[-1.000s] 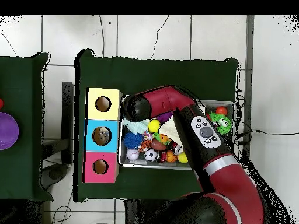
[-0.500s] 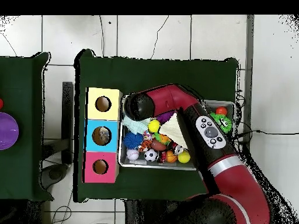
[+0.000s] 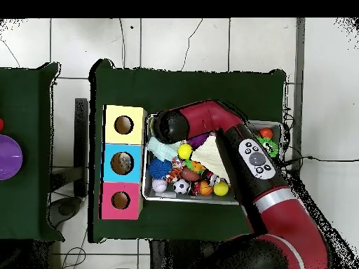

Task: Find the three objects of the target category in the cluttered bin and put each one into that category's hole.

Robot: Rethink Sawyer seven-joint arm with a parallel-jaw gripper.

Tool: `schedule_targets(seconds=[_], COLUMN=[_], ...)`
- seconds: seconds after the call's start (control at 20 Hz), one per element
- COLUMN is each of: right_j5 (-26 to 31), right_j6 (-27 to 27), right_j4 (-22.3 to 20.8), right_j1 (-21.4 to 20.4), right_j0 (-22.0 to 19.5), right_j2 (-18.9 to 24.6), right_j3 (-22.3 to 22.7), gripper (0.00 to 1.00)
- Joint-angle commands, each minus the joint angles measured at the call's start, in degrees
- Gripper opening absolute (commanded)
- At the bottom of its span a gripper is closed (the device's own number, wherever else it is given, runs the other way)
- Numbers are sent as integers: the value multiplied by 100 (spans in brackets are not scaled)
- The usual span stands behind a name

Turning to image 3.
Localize small orange basketball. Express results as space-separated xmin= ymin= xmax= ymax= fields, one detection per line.
xmin=198 ymin=180 xmax=214 ymax=196

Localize blue spiky rubber ball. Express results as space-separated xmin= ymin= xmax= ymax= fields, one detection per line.
xmin=147 ymin=157 xmax=172 ymax=180

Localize plain yellow ball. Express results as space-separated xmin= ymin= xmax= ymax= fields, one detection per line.
xmin=213 ymin=180 xmax=230 ymax=197

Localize light blue waffle cloth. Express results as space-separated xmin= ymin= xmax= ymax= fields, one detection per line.
xmin=147 ymin=136 xmax=181 ymax=161

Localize shallow wire mesh bin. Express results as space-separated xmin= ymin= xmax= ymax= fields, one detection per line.
xmin=142 ymin=113 xmax=284 ymax=207

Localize dark grey floor base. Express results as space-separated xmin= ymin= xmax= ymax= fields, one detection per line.
xmin=48 ymin=195 xmax=82 ymax=228

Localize dark green table cloth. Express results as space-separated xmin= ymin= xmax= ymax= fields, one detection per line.
xmin=88 ymin=59 xmax=287 ymax=243
xmin=0 ymin=62 xmax=65 ymax=242

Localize green spiky googly-eyed toy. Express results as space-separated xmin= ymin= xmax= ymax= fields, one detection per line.
xmin=256 ymin=135 xmax=280 ymax=158

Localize purple plastic bowl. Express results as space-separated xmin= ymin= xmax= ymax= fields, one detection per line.
xmin=0 ymin=134 xmax=23 ymax=181

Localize black cable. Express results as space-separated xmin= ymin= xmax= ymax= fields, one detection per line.
xmin=283 ymin=155 xmax=359 ymax=167

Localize cream waffle cloth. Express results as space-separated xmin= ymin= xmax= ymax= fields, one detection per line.
xmin=192 ymin=136 xmax=231 ymax=184

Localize yellow smiley face ball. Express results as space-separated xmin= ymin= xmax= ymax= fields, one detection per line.
xmin=177 ymin=143 xmax=194 ymax=160

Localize small brown football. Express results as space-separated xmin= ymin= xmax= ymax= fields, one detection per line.
xmin=180 ymin=167 xmax=201 ymax=182

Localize black upright panel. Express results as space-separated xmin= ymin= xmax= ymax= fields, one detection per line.
xmin=74 ymin=97 xmax=90 ymax=197

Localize small white baseball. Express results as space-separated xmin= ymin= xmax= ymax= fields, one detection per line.
xmin=151 ymin=178 xmax=168 ymax=193

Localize wooden box with three holes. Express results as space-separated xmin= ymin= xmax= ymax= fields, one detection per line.
xmin=99 ymin=104 xmax=147 ymax=221

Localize small soccer ball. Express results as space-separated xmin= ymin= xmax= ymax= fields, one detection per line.
xmin=172 ymin=178 xmax=191 ymax=195

